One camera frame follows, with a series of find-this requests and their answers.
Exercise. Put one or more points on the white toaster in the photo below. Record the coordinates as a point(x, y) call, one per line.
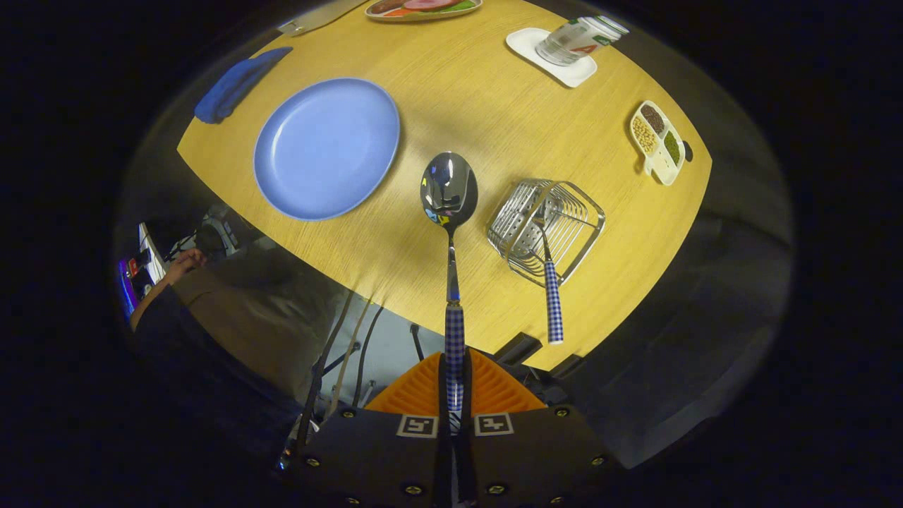
point(317, 17)

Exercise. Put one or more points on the blue towel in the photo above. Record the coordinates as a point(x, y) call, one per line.
point(233, 88)

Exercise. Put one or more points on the white coaster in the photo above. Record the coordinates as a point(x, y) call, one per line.
point(525, 44)

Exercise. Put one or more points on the purple lit screen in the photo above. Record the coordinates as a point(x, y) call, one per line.
point(127, 289)

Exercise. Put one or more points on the person's dark top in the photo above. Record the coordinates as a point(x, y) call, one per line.
point(197, 381)

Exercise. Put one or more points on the green lettuce leaf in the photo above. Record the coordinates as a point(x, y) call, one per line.
point(462, 7)

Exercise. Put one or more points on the white oval food plate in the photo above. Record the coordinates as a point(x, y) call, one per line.
point(423, 17)

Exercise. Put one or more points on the dark equipment box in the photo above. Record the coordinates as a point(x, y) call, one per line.
point(219, 236)

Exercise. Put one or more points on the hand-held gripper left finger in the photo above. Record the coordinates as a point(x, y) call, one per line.
point(444, 402)

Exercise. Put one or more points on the white bottle green label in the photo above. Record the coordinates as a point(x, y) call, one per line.
point(571, 42)

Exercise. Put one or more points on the pink ham slice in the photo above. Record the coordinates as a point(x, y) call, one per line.
point(430, 4)

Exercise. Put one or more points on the white device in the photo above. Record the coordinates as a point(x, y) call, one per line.
point(152, 254)

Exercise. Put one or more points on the blue plate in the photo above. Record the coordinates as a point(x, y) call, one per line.
point(324, 148)

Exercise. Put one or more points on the white divided grain dish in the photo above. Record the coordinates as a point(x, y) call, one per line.
point(663, 173)

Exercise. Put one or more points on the person's khaki trousers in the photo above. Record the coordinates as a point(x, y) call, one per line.
point(247, 324)

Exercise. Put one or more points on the orange tomato slice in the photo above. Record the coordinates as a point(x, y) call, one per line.
point(401, 12)

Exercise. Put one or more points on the small black disc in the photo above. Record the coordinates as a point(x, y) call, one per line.
point(688, 151)

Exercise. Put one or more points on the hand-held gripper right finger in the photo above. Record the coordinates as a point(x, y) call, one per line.
point(467, 402)

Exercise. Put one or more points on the black table bracket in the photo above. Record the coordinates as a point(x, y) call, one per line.
point(566, 365)
point(518, 348)

